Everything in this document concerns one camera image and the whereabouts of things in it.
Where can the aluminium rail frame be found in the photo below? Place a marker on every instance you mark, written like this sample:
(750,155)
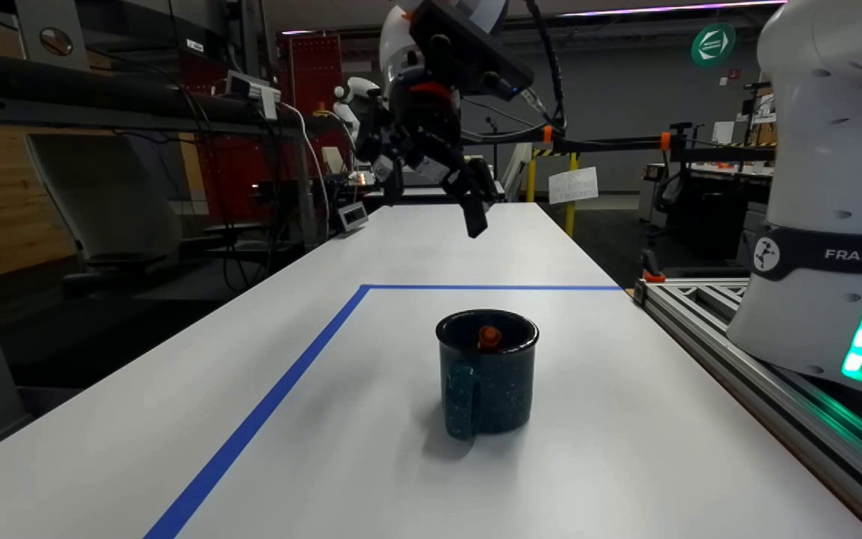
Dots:
(808,408)

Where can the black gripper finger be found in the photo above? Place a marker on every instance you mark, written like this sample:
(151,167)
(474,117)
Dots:
(388,176)
(474,198)

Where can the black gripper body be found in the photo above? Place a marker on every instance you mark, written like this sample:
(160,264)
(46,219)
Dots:
(426,122)

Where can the dark green enamel mug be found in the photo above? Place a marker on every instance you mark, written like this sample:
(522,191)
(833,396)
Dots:
(486,384)

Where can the black orange mount rod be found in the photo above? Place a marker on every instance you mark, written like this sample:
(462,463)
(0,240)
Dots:
(640,141)

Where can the blue tape line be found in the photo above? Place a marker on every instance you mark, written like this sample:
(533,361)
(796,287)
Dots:
(281,391)

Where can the round green sign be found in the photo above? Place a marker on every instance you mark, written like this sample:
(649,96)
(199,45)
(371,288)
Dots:
(712,45)

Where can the white paper sign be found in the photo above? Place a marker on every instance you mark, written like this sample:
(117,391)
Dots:
(573,186)

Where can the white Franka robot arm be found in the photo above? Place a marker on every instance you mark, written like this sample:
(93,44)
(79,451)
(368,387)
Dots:
(835,152)

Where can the yellow post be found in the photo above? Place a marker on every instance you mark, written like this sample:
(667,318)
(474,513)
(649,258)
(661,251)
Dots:
(573,197)

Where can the orange marker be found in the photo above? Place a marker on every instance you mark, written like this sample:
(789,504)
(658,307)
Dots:
(489,337)

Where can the red cabinet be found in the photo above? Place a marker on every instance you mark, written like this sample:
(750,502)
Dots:
(311,77)

